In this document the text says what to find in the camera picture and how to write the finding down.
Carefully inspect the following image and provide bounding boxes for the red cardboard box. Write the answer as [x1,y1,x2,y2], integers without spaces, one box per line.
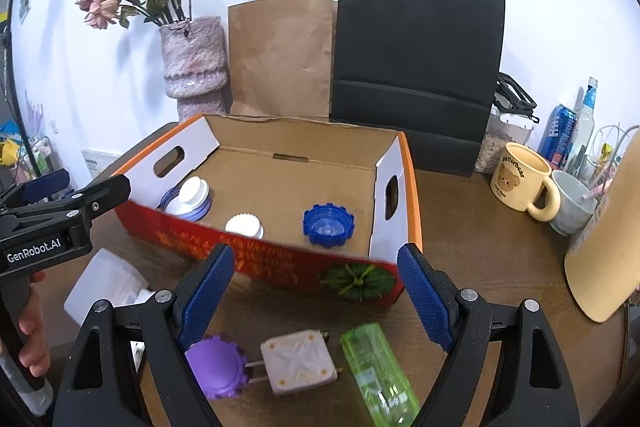
[102,113,423,308]

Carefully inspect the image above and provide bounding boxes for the clear jar with black clips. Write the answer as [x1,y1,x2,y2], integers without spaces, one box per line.
[474,74,540,175]

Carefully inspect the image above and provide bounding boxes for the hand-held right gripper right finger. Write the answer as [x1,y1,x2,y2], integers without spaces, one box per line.
[396,243,583,427]

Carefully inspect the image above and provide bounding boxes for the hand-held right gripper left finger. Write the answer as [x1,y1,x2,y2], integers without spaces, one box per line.
[52,243,236,427]

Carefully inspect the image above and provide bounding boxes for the clear plastic bottle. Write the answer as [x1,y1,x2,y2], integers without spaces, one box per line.
[565,77,599,178]

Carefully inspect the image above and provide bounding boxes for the yellow bear mug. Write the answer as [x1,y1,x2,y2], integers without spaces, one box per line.
[490,142,561,223]

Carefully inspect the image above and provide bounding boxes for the green spray bottle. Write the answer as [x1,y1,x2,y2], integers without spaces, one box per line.
[340,324,421,427]

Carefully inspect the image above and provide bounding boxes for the beige power adapter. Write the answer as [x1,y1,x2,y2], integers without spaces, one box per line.
[246,329,343,397]

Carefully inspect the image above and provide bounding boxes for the pink mottled vase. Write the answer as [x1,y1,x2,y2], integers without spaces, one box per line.
[159,16,230,122]

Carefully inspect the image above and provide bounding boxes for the metal storage trolley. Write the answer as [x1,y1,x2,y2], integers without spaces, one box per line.
[0,119,56,188]

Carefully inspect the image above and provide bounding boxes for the purple-rimmed white lid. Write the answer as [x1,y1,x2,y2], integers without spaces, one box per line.
[160,187,213,223]

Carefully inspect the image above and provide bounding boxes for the blue drink can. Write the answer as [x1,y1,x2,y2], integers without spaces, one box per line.
[537,104,578,165]

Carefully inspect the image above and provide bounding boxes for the yellow thermos jug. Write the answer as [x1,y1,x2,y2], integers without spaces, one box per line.
[564,137,640,324]

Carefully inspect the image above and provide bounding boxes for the translucent plastic container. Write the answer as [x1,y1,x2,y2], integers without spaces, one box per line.
[64,248,157,328]

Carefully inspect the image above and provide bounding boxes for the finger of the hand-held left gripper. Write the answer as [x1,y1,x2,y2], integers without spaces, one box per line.
[0,169,71,212]
[0,175,132,235]

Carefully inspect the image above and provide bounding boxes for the black paper bag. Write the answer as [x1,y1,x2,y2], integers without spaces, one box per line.
[329,0,506,178]

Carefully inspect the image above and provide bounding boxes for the white wire holder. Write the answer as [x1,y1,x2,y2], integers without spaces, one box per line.
[590,124,640,180]

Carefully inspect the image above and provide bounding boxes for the brown paper bag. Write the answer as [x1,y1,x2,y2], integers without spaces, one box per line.
[227,0,338,118]

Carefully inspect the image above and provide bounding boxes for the purple notched bottle cap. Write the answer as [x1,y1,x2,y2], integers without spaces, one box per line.
[185,333,248,402]

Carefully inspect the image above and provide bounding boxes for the blue notched bottle cap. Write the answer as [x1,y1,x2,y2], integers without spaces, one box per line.
[302,203,356,249]

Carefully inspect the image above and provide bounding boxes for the person's left hand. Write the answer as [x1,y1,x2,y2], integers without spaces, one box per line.
[18,271,52,378]

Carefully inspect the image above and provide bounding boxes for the pale grey cup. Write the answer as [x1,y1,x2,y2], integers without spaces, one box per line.
[547,170,601,237]

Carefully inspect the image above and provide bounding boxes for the white ribbed bottle cap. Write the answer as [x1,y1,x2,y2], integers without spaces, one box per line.
[225,213,264,240]

